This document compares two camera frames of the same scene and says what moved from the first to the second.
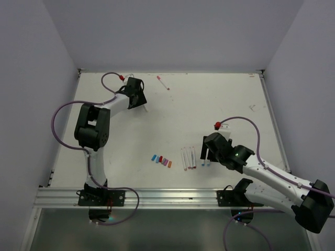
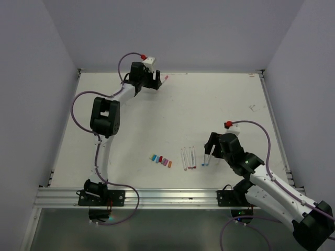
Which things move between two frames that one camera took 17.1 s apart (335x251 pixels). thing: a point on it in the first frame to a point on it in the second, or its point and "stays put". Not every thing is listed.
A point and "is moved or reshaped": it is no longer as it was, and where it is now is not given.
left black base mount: [100, 201] stays put
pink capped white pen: [159, 79] is moved or reshaped
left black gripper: [142, 100] to [153, 83]
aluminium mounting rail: [45, 198] stays put
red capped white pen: [193, 163] stays put
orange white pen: [183, 163] stays put
